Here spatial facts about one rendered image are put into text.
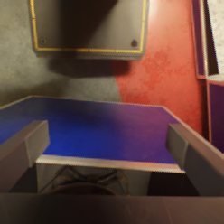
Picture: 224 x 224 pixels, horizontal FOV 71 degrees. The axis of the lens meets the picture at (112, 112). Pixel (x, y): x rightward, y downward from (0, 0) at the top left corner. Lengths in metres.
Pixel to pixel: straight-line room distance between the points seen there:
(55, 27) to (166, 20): 0.83
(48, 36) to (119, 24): 0.43
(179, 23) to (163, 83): 0.47
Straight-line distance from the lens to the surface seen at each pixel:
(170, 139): 0.16
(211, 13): 1.49
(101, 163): 0.49
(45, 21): 1.13
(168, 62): 1.43
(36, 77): 1.50
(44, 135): 0.16
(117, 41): 1.04
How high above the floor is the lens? 1.35
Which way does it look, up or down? 73 degrees down
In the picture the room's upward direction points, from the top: 180 degrees clockwise
